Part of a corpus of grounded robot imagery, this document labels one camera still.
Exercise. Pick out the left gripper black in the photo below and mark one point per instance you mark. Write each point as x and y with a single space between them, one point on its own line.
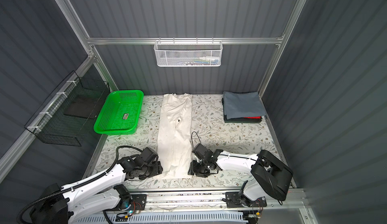
158 169

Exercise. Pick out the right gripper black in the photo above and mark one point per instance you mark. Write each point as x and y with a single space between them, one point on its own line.
193 169

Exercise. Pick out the white printed t-shirt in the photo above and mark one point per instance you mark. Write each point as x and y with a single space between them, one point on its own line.
173 141

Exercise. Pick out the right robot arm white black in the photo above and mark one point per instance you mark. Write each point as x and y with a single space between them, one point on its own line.
271 177

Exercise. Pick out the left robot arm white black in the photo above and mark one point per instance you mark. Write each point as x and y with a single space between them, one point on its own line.
102 191

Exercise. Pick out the floral table mat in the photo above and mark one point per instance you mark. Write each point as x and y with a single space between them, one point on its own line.
213 132

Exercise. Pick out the green plastic basket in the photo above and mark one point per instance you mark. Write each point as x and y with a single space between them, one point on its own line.
120 113

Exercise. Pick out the grey folded t-shirt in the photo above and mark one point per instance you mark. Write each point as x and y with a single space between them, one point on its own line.
242 105

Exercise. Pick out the red folded t-shirt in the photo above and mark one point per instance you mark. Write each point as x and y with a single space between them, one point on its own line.
258 118

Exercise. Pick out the white bottle in basket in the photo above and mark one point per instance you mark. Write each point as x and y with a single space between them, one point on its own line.
209 58

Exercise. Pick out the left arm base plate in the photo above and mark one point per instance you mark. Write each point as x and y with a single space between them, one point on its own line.
132 203

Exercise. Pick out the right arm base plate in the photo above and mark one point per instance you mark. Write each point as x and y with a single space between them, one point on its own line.
234 200

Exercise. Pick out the white vented cable duct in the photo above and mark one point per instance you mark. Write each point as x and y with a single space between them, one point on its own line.
193 217

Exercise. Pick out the black wire side basket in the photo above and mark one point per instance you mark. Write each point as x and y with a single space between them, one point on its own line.
69 118

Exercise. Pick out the aluminium front rail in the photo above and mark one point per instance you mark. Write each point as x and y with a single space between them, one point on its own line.
207 200

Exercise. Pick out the white wire mesh basket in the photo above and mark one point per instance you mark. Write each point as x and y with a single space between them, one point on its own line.
187 55

